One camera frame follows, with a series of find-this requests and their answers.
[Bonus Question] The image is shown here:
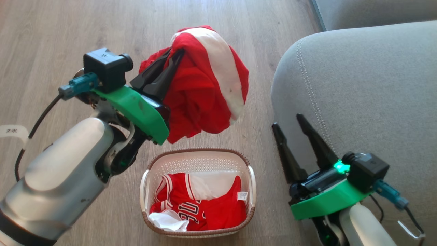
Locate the black cable with teal plug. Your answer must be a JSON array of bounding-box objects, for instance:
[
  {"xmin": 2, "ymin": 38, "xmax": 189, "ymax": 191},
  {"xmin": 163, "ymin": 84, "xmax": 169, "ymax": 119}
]
[
  {"xmin": 369, "ymin": 179, "xmax": 425, "ymax": 240},
  {"xmin": 14, "ymin": 72, "xmax": 100, "ymax": 181}
]

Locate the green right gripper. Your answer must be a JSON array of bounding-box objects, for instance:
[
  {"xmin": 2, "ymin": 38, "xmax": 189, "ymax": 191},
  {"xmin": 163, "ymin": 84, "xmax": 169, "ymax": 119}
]
[{"xmin": 272, "ymin": 114, "xmax": 373, "ymax": 220}]

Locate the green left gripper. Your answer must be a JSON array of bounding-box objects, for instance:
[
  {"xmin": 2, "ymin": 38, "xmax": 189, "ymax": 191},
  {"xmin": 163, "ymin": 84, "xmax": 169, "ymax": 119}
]
[{"xmin": 92, "ymin": 49, "xmax": 185, "ymax": 145}]

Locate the red basketball jersey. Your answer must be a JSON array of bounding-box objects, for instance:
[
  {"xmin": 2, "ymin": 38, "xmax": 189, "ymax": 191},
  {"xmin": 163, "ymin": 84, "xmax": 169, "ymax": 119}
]
[{"xmin": 150, "ymin": 173, "xmax": 247, "ymax": 232}]

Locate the crumpled white cloth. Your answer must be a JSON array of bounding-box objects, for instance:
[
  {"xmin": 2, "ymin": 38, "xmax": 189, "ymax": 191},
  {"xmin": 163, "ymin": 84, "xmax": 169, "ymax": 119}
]
[{"xmin": 149, "ymin": 210, "xmax": 190, "ymax": 232}]

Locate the white paper cable tag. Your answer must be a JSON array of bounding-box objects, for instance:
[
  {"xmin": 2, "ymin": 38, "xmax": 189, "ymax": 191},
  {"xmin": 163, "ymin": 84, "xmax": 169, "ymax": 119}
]
[{"xmin": 0, "ymin": 125, "xmax": 29, "ymax": 149}]

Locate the red and white garment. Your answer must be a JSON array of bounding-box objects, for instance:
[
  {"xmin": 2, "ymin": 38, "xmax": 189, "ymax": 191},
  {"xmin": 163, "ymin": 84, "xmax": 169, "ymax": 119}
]
[{"xmin": 138, "ymin": 25, "xmax": 250, "ymax": 144}]

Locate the grey fabric sofa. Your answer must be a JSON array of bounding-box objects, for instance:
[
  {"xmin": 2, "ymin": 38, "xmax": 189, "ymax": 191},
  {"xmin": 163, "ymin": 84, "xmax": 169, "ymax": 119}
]
[{"xmin": 271, "ymin": 0, "xmax": 437, "ymax": 246}]

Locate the white laundry basket brown rim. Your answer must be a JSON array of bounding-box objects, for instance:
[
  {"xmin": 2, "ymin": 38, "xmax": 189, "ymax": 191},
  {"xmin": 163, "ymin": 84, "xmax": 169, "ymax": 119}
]
[{"xmin": 139, "ymin": 148, "xmax": 256, "ymax": 238}]

